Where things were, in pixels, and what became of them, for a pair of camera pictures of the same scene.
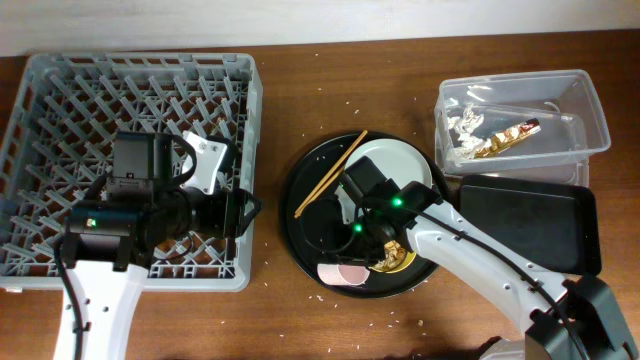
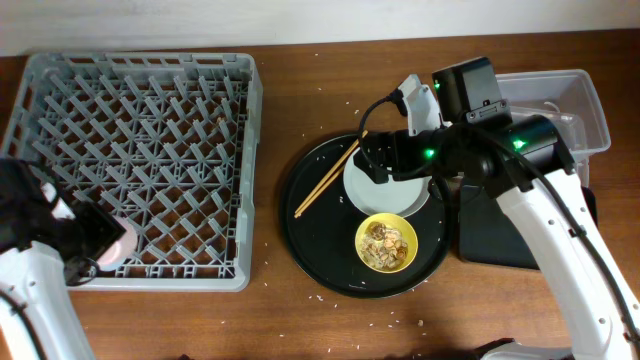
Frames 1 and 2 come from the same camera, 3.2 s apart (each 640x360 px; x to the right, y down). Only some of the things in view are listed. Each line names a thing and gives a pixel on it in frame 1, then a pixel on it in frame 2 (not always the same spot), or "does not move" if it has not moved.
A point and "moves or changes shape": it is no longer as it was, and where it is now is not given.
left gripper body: x=232 y=212 → x=92 y=231
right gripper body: x=366 y=244 → x=411 y=151
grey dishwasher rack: x=58 y=137 does not move
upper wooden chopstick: x=338 y=165 does not move
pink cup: x=342 y=274 moves or changes shape
